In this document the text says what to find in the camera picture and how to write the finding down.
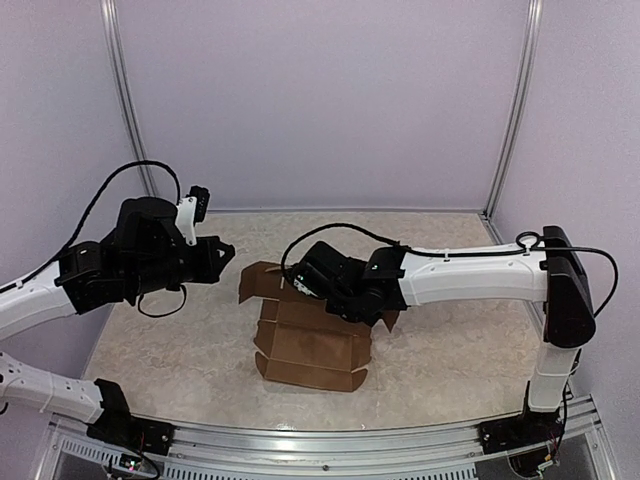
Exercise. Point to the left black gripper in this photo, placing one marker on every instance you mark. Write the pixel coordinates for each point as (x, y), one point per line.
(210, 269)

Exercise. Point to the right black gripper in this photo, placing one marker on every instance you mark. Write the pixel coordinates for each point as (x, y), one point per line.
(361, 262)

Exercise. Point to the brown cardboard box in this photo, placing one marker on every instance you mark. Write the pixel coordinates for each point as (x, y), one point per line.
(298, 343)

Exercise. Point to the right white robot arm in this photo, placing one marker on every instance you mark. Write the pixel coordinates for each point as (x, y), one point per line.
(537, 268)

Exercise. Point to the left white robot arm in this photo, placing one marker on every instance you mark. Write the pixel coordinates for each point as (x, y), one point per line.
(76, 283)

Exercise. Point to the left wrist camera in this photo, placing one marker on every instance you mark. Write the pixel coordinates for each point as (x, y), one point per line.
(192, 210)

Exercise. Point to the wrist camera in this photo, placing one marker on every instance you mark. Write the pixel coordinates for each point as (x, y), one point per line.
(300, 282)
(192, 210)

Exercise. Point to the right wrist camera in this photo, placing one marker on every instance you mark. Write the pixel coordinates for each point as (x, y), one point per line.
(300, 282)

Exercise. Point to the front aluminium rail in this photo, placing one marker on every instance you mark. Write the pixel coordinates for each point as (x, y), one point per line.
(460, 450)

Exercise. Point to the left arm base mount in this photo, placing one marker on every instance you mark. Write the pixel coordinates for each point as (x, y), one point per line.
(116, 424)

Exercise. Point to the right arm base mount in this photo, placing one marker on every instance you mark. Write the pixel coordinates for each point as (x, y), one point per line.
(523, 429)

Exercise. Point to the left aluminium frame post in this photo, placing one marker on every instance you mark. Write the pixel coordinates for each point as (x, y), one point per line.
(115, 50)

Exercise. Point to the aluminium frame post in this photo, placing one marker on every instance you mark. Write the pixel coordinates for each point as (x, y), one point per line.
(517, 107)
(115, 50)

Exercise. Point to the right aluminium frame post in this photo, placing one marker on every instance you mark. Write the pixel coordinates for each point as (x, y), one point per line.
(517, 107)

